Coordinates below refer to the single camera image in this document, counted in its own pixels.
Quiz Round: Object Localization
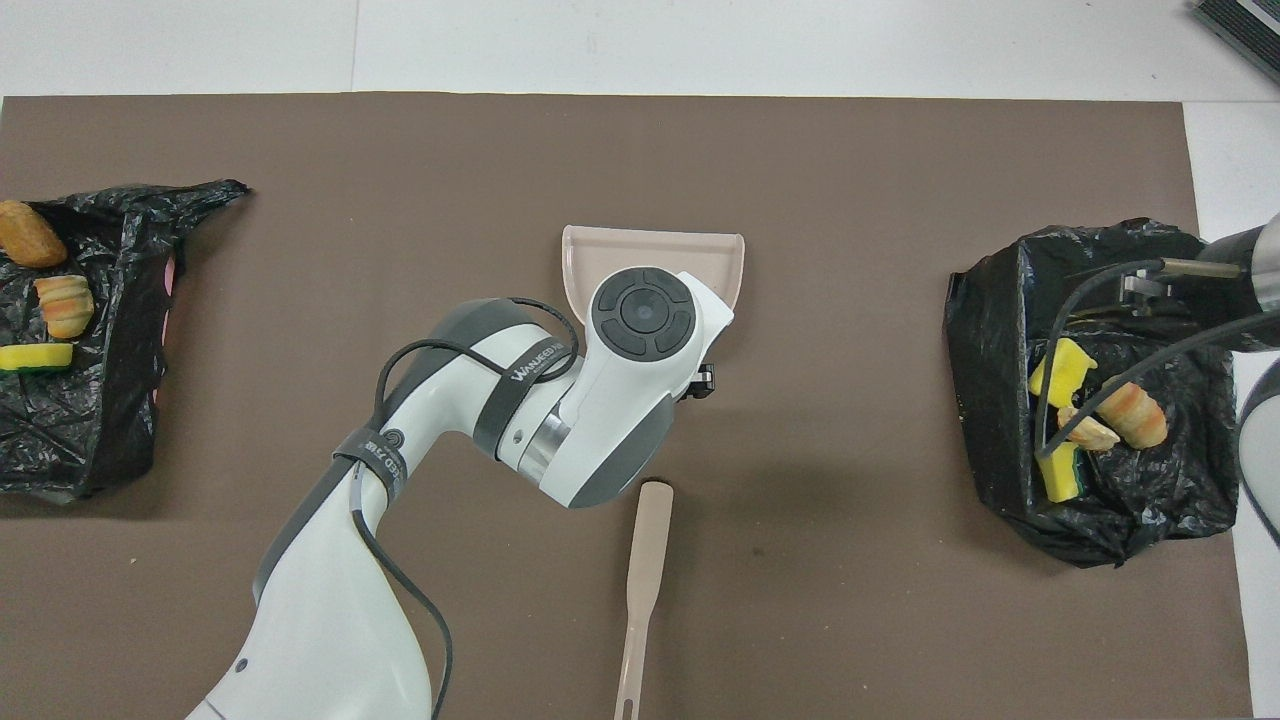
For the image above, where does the black trash bag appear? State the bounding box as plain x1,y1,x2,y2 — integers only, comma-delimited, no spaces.
944,218,1241,569
0,180,251,504

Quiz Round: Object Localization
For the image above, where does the brown bread chunk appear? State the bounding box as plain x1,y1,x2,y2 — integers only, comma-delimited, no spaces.
0,200,70,270

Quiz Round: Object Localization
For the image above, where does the beige plastic dustpan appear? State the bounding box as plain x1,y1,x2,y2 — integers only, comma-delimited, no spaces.
561,224,747,333

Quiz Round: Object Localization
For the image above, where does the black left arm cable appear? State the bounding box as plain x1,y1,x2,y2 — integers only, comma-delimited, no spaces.
345,296,581,720

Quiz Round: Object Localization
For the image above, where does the yellow sponge piece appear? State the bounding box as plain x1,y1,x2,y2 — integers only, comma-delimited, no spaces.
0,342,75,374
1028,338,1099,409
1034,441,1084,504

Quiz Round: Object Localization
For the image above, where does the beige bread chunk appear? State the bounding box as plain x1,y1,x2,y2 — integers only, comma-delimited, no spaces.
1087,374,1169,450
33,274,96,340
1058,406,1121,452

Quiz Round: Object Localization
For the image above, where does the dark grey ridged device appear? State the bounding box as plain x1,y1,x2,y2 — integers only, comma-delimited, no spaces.
1192,0,1280,86

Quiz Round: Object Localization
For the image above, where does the brown table mat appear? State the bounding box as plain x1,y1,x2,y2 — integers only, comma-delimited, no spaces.
0,92,1254,720

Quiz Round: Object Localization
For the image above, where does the pink bin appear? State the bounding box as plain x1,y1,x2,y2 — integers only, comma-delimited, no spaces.
150,250,179,406

